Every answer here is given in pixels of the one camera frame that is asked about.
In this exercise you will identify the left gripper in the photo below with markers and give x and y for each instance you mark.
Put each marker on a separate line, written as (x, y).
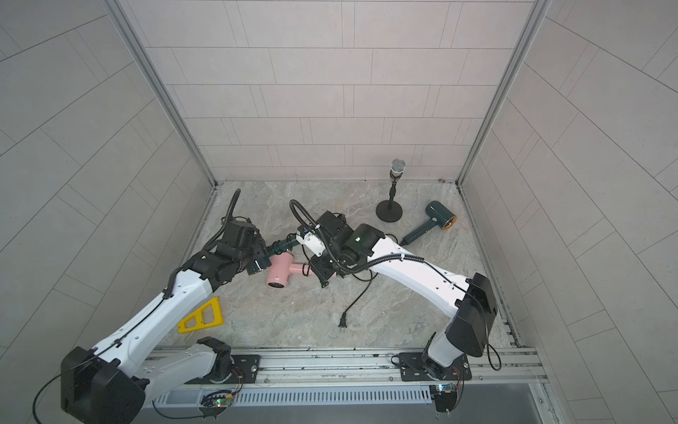
(259, 244)

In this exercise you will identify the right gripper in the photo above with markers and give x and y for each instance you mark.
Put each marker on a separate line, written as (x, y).
(322, 269)

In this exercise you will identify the green hair dryer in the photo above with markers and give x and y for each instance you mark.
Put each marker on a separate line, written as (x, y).
(438, 216)
(284, 245)

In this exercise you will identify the pink hair dryer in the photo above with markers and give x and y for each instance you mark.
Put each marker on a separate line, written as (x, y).
(282, 267)

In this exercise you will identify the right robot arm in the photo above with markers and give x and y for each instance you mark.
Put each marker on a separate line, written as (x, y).
(469, 302)

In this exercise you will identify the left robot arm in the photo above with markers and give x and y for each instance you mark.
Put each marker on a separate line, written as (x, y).
(111, 382)

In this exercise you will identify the microphone on black stand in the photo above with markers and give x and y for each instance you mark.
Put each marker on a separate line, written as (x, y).
(391, 211)

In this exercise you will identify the yellow triangular plastic piece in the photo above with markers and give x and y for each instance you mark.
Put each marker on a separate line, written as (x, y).
(208, 315)

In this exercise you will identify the left circuit board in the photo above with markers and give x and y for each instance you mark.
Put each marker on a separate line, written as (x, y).
(218, 399)

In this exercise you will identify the circuit board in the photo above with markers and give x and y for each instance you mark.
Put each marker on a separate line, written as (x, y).
(444, 397)
(218, 399)

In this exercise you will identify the right circuit board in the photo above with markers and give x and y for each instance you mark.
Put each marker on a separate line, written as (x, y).
(444, 397)

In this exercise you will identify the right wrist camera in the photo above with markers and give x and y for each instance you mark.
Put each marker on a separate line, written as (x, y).
(311, 242)

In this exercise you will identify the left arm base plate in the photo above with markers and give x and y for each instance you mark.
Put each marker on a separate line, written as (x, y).
(245, 371)

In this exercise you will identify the aluminium rail frame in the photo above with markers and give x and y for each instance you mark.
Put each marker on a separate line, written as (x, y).
(328, 365)

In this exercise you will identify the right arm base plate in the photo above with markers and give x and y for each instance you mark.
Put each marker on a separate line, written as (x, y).
(416, 367)

